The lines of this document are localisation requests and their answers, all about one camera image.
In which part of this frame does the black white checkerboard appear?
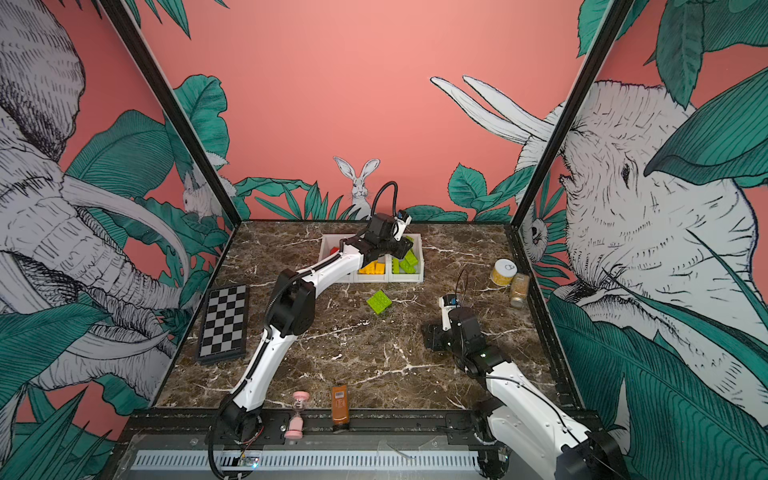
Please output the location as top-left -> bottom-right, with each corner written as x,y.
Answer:
197,284 -> 249,365

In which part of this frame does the white left bin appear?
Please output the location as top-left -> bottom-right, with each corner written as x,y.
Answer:
318,232 -> 357,284

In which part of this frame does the large green lego plate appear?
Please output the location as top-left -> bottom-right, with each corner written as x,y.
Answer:
366,290 -> 393,315

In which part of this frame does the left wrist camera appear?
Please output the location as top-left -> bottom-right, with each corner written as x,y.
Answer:
393,210 -> 412,241

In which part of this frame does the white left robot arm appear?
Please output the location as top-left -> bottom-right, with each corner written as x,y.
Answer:
211,210 -> 413,442

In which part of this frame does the white bin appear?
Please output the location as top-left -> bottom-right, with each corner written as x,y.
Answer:
318,232 -> 357,284
385,234 -> 425,283
353,258 -> 388,283

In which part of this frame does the yellow lego small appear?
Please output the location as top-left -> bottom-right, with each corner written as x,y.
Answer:
358,261 -> 386,275

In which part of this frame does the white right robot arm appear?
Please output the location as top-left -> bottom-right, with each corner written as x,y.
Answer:
422,295 -> 630,479

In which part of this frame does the brown orange bottle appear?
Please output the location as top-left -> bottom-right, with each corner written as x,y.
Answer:
331,385 -> 350,432

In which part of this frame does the white middle bin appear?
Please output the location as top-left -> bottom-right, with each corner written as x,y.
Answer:
353,258 -> 388,283

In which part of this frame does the yellow tape roll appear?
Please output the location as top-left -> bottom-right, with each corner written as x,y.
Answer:
490,258 -> 518,287

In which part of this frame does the brown spice jar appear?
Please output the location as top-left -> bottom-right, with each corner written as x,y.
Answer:
509,273 -> 530,308

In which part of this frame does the pink hourglass timer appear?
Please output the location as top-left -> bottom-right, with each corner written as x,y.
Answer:
285,391 -> 311,441

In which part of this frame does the white perforated rail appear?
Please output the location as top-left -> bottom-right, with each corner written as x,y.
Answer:
129,450 -> 479,472

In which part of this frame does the white right bin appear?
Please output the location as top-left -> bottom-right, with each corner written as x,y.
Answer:
385,234 -> 425,283

